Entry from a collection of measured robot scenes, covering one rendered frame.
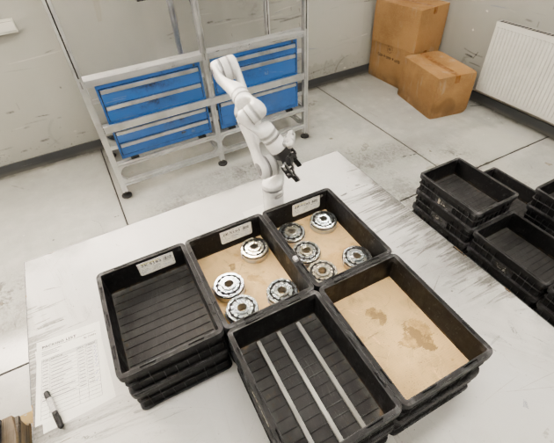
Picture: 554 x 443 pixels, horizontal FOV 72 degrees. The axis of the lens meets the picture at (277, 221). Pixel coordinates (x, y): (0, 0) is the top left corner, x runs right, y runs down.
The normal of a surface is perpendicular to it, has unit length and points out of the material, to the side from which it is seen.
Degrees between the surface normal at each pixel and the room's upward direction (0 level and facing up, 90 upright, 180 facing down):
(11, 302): 0
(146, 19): 90
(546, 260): 0
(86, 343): 0
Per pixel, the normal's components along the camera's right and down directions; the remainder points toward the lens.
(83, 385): -0.05, -0.73
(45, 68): 0.47, 0.59
